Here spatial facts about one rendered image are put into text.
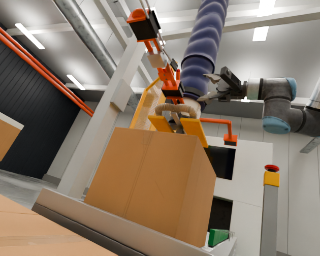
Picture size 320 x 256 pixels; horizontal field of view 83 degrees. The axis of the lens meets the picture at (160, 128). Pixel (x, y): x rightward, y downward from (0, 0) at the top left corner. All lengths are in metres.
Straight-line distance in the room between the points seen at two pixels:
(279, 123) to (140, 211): 0.58
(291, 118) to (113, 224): 0.70
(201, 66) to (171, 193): 0.84
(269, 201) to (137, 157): 0.70
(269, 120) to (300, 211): 9.25
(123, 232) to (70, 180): 1.26
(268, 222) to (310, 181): 9.28
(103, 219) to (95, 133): 1.27
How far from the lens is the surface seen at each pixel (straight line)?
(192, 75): 1.18
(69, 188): 1.81
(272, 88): 0.83
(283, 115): 0.78
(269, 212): 1.11
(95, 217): 0.68
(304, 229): 9.92
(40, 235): 0.54
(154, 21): 0.71
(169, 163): 0.68
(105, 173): 0.80
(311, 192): 10.23
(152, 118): 0.98
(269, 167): 1.15
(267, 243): 1.10
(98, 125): 1.88
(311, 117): 0.84
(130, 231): 0.61
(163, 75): 0.84
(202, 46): 1.34
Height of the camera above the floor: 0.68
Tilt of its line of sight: 22 degrees up
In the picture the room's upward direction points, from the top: 18 degrees clockwise
